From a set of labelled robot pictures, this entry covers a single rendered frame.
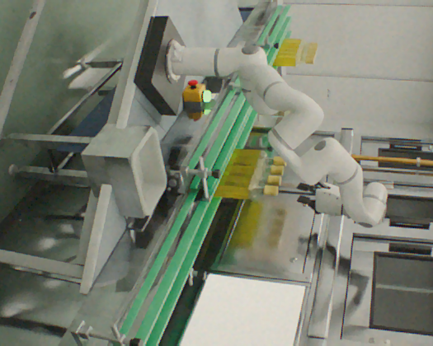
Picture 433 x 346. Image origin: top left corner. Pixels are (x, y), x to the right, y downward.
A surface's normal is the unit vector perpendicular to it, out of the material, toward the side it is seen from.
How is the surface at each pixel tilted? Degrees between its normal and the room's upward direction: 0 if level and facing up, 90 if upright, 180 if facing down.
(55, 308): 90
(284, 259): 90
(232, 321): 90
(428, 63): 90
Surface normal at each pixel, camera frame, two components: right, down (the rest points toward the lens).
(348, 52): -0.28, 0.58
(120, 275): -0.11, -0.81
